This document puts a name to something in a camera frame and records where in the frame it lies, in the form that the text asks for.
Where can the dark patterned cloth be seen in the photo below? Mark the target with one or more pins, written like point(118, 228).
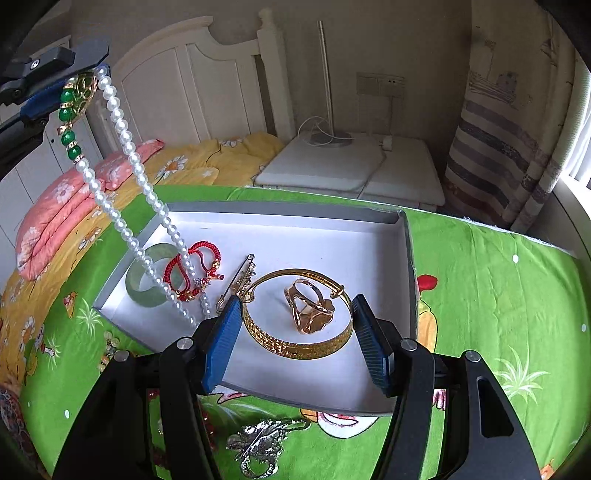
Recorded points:
point(16, 415)

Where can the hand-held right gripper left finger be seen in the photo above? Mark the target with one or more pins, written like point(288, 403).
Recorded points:
point(224, 344)

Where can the wall socket panel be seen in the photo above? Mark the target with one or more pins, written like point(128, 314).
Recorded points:
point(369, 85)

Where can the window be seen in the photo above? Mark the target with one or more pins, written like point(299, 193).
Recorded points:
point(577, 161)

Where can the striped printed curtain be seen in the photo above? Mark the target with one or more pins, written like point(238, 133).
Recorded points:
point(498, 138)

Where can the gold bangle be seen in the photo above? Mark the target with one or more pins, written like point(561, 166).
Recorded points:
point(295, 349)

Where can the gold pin brooch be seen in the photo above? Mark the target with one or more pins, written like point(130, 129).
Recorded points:
point(240, 272)

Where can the green printed bedsheet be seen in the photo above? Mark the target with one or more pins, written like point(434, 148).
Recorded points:
point(485, 277)

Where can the white nightstand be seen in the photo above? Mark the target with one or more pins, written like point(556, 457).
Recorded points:
point(406, 170)

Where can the pale green jade bangle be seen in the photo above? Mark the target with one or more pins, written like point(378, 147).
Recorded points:
point(138, 293)

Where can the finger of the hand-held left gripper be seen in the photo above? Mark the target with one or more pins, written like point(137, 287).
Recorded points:
point(87, 51)
point(39, 104)

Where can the white desk lamp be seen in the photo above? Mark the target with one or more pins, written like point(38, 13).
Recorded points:
point(325, 92)

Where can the white wooden headboard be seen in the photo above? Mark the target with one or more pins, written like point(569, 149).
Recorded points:
point(184, 83)

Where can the yellow floral quilt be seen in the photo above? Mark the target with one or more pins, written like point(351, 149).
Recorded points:
point(231, 152)

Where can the grey box with white lining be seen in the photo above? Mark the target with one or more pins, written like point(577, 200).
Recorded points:
point(323, 258)

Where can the silver brooch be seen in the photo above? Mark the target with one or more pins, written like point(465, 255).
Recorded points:
point(258, 441)

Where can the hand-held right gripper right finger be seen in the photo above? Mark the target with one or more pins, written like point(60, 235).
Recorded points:
point(371, 353)

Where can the pink floral pillow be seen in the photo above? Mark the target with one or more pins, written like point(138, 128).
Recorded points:
point(60, 203)

